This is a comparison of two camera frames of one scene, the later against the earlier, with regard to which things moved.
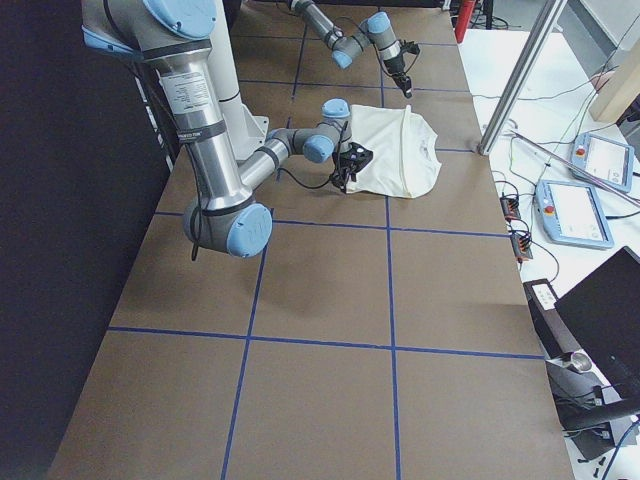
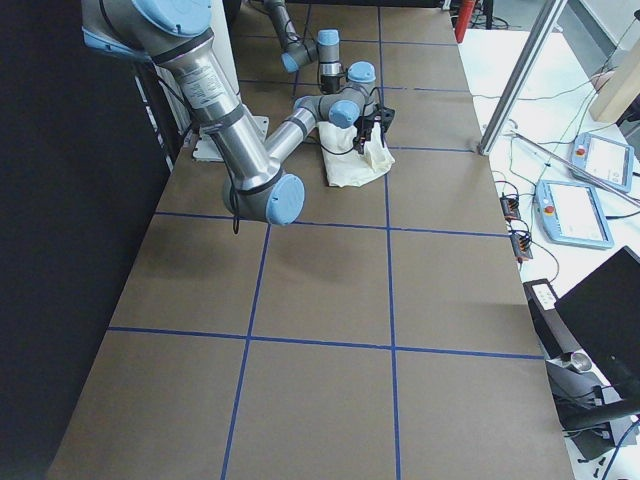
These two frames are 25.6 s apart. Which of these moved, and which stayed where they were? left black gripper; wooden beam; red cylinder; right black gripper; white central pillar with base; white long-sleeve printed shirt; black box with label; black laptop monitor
Moved: white long-sleeve printed shirt; right black gripper; left black gripper
Stayed: black box with label; red cylinder; white central pillar with base; black laptop monitor; wooden beam
